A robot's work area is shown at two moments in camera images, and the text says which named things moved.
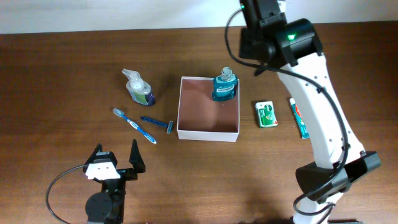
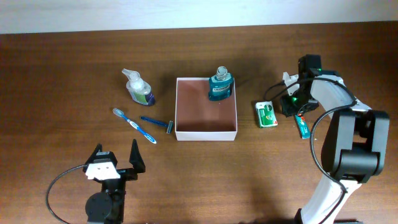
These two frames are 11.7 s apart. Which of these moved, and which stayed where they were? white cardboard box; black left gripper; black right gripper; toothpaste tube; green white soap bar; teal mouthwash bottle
Moved: black right gripper; teal mouthwash bottle
Stayed: green white soap bar; toothpaste tube; black left gripper; white cardboard box
